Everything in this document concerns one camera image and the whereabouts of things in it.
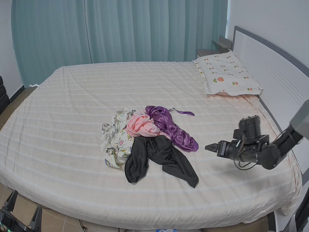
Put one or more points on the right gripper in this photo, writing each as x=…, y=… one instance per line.
x=228, y=149

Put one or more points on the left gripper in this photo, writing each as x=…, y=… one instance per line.
x=14, y=222

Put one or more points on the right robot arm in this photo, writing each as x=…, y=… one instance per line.
x=272, y=151

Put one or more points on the bed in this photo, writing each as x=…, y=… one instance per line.
x=72, y=105

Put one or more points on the purple satin garment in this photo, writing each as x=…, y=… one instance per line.
x=173, y=132

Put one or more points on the black garment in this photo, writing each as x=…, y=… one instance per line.
x=164, y=153

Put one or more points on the white printed pillow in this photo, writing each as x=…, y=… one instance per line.
x=224, y=72

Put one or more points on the pink garment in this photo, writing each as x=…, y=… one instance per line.
x=140, y=127

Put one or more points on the grey bedside table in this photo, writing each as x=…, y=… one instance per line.
x=221, y=45

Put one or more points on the white printed garment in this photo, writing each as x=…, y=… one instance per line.
x=115, y=141

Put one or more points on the black padded chair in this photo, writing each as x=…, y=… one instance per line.
x=3, y=95

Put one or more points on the blue-green curtain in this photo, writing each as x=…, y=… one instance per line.
x=48, y=28
x=157, y=20

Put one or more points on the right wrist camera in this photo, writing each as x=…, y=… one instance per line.
x=249, y=126

